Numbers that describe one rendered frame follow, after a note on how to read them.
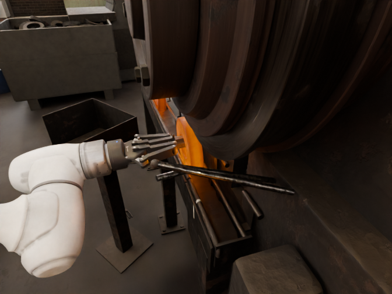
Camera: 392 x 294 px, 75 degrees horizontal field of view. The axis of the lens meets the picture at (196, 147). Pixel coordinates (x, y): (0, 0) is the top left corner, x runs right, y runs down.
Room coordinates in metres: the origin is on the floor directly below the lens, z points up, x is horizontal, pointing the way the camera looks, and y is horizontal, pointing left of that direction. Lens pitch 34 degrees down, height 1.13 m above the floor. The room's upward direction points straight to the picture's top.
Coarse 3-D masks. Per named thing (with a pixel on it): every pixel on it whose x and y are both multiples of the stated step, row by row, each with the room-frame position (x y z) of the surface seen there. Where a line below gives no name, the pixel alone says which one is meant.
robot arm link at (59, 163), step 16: (64, 144) 0.50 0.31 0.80; (16, 160) 0.45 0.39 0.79; (32, 160) 0.45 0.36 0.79; (48, 160) 0.44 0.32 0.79; (64, 160) 0.45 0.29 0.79; (80, 160) 0.47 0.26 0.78; (16, 176) 0.42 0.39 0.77; (32, 176) 0.41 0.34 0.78; (48, 176) 0.41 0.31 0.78; (64, 176) 0.42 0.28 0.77; (80, 176) 0.45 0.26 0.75
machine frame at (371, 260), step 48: (384, 96) 0.26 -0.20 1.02; (336, 144) 0.29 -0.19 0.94; (384, 144) 0.24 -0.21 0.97; (240, 192) 0.44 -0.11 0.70; (336, 192) 0.26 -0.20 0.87; (384, 192) 0.21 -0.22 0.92; (192, 240) 0.79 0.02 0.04; (288, 240) 0.25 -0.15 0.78; (336, 240) 0.19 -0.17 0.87; (384, 240) 0.19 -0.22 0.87; (336, 288) 0.16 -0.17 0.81; (384, 288) 0.13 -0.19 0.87
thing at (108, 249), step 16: (64, 112) 0.86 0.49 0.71; (80, 112) 0.91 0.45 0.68; (96, 112) 0.95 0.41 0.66; (112, 112) 0.88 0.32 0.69; (48, 128) 0.80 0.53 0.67; (64, 128) 0.84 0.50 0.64; (80, 128) 0.89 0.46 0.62; (96, 128) 0.94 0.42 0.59; (112, 128) 0.72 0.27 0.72; (128, 128) 0.76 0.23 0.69; (112, 176) 0.77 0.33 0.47; (112, 192) 0.76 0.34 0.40; (112, 208) 0.74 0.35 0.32; (112, 224) 0.76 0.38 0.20; (128, 224) 0.92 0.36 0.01; (112, 240) 0.81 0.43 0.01; (128, 240) 0.77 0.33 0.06; (144, 240) 0.81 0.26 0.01; (112, 256) 0.73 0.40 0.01; (128, 256) 0.73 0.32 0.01
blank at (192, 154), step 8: (184, 120) 0.57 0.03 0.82; (176, 128) 0.64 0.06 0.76; (184, 128) 0.54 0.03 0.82; (184, 136) 0.54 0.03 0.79; (192, 136) 0.52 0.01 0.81; (192, 144) 0.51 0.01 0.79; (200, 144) 0.51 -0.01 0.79; (184, 152) 0.58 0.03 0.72; (192, 152) 0.50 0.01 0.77; (200, 152) 0.51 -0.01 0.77; (184, 160) 0.57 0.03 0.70; (192, 160) 0.50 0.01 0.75; (200, 160) 0.50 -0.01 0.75
